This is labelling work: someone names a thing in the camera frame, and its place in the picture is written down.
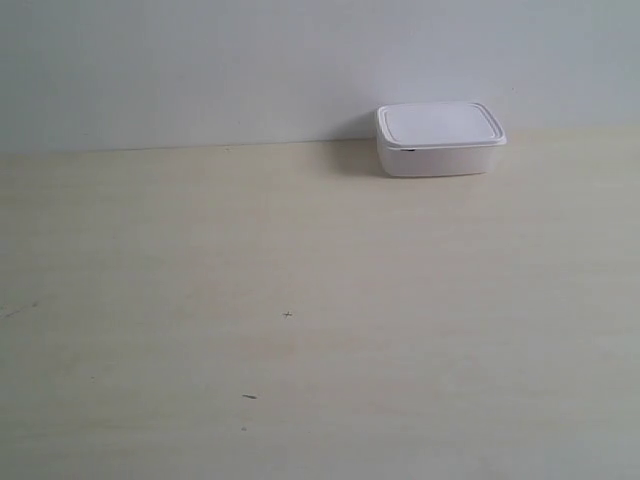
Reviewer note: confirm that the white lidded plastic container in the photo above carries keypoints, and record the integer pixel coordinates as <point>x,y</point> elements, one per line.
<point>438,139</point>

